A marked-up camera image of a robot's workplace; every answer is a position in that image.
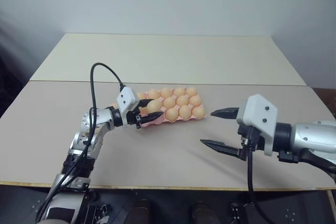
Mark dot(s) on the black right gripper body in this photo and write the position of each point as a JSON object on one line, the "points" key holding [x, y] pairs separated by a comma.
{"points": [[245, 136]]}

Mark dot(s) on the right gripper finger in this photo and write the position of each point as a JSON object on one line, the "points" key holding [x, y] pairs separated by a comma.
{"points": [[227, 113], [223, 148]]}

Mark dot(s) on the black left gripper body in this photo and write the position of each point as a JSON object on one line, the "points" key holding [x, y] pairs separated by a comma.
{"points": [[131, 120]]}

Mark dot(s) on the orange egg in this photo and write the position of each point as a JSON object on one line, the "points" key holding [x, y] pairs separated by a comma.
{"points": [[179, 91], [172, 114], [169, 101], [142, 95], [184, 111], [182, 100], [195, 100], [166, 92], [198, 111], [191, 91], [154, 106], [154, 93]]}

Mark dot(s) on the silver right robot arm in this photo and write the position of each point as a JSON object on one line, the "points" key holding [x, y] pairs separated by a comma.
{"points": [[309, 136]]}

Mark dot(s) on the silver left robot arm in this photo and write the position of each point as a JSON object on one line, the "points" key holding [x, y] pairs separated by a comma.
{"points": [[102, 117]]}

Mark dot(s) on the pink egg tray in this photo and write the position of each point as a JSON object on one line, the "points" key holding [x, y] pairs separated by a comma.
{"points": [[158, 123]]}

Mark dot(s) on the dark brown rounded shape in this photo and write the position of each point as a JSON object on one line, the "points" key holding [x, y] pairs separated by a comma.
{"points": [[143, 212]]}

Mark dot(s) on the wooden table leg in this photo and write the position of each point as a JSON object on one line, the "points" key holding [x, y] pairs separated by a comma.
{"points": [[330, 207]]}

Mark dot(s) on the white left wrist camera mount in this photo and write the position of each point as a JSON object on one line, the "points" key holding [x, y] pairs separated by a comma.
{"points": [[127, 99]]}

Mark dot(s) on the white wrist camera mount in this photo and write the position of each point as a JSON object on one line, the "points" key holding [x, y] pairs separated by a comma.
{"points": [[127, 99], [258, 113]]}

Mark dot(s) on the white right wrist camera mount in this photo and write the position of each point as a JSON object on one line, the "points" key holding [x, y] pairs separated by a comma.
{"points": [[258, 113]]}

